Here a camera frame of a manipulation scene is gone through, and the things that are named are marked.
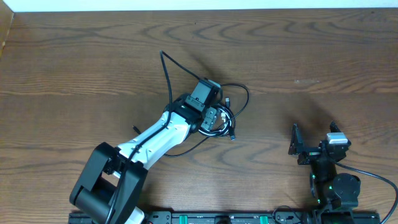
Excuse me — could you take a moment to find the camera cable black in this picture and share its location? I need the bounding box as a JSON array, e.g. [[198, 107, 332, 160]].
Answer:
[[104, 50, 203, 224], [336, 159, 397, 220]]

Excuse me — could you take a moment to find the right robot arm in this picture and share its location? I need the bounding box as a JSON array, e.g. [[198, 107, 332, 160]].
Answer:
[[288, 123, 361, 223]]

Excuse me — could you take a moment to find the black USB cable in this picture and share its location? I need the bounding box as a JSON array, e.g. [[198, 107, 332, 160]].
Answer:
[[132, 83, 250, 158]]

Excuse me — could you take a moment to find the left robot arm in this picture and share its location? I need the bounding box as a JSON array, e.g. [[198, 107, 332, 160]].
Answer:
[[69, 80, 221, 223]]

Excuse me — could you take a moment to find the right camera cable black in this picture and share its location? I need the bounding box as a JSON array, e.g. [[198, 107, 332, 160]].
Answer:
[[336, 159, 397, 220]]

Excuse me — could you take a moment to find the left camera cable black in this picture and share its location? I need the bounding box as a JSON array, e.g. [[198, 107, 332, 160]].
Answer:
[[104, 50, 203, 224]]

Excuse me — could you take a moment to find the white USB cable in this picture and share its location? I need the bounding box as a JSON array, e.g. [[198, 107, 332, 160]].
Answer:
[[198, 107, 236, 137]]

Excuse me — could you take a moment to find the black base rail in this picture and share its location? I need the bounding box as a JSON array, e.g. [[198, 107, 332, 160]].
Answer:
[[68, 210, 382, 224]]

